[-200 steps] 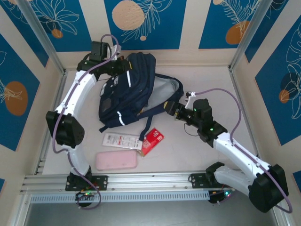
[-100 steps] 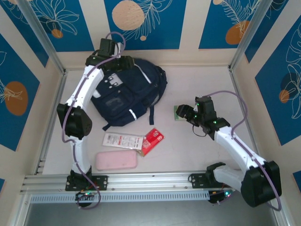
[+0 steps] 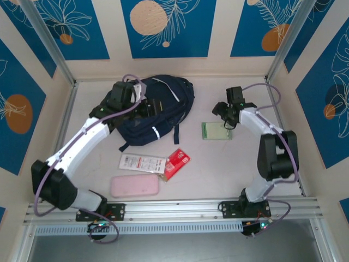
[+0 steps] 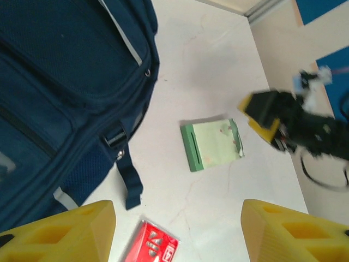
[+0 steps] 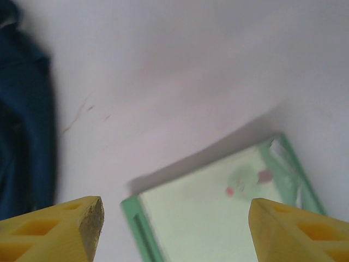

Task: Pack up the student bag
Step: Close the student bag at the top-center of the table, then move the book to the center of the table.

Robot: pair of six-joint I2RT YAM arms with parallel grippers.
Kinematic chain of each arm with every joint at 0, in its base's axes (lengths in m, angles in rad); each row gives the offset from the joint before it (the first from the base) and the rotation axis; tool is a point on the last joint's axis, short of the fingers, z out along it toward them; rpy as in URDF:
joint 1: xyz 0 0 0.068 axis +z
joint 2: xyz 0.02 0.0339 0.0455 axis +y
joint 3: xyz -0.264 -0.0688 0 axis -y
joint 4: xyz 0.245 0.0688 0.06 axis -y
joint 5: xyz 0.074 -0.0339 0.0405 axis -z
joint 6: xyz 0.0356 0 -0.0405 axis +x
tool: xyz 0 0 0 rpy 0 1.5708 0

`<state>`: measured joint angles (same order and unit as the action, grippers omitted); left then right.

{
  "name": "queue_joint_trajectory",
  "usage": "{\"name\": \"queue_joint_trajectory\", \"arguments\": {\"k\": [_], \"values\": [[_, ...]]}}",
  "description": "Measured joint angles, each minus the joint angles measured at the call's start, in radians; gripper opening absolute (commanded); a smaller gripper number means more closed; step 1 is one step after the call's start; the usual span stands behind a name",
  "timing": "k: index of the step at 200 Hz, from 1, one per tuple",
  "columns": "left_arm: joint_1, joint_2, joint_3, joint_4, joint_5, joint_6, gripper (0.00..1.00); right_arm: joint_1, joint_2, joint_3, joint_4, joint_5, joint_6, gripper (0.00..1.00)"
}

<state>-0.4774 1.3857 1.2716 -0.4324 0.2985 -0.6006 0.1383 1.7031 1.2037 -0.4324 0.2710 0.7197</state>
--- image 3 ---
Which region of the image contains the navy blue student backpack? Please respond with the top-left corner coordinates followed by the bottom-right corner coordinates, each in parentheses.
top-left (116, 75), bottom-right (196, 152)

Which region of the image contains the grey metal panel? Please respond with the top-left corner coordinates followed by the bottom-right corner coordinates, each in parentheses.
top-left (27, 235), bottom-right (324, 262)

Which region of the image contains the pink pencil case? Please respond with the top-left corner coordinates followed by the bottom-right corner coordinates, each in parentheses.
top-left (110, 174), bottom-right (160, 198)

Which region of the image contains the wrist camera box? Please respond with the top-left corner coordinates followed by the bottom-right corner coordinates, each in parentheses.
top-left (225, 86), bottom-right (244, 106)
top-left (109, 80), bottom-right (136, 110)

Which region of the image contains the aluminium side rail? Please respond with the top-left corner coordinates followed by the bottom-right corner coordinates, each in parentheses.
top-left (264, 78), bottom-right (306, 196)
top-left (40, 81), bottom-right (79, 203)

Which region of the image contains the white plastic stationery pack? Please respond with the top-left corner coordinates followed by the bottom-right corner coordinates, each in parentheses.
top-left (118, 153), bottom-right (167, 174)

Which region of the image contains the red packet white print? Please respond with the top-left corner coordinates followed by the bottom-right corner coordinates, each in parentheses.
top-left (163, 148), bottom-right (191, 182)

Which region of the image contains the aluminium frame post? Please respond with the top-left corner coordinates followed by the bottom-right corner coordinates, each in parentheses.
top-left (20, 0), bottom-right (77, 87)
top-left (266, 0), bottom-right (318, 82)

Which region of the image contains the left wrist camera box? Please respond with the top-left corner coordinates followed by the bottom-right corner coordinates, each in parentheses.
top-left (109, 80), bottom-right (136, 110)

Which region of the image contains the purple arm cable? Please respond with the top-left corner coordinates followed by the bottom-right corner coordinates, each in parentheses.
top-left (34, 74), bottom-right (144, 245)
top-left (241, 82), bottom-right (299, 238)

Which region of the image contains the green notebook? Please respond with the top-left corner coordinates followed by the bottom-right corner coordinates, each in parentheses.
top-left (201, 121), bottom-right (234, 141)

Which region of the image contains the black controller board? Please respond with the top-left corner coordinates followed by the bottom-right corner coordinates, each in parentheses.
top-left (87, 221), bottom-right (110, 241)
top-left (242, 220), bottom-right (270, 237)

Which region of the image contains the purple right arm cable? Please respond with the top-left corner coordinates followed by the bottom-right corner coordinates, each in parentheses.
top-left (241, 82), bottom-right (299, 238)

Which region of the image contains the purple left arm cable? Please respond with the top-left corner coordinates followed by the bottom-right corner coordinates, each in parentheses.
top-left (34, 74), bottom-right (144, 245)

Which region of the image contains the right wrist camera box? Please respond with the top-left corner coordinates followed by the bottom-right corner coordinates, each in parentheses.
top-left (225, 86), bottom-right (244, 106)

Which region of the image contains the aluminium frame rail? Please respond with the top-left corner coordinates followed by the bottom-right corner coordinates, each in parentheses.
top-left (23, 198), bottom-right (325, 226)

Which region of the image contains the grey slotted cable duct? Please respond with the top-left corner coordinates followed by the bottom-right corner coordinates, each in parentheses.
top-left (34, 221), bottom-right (243, 236)

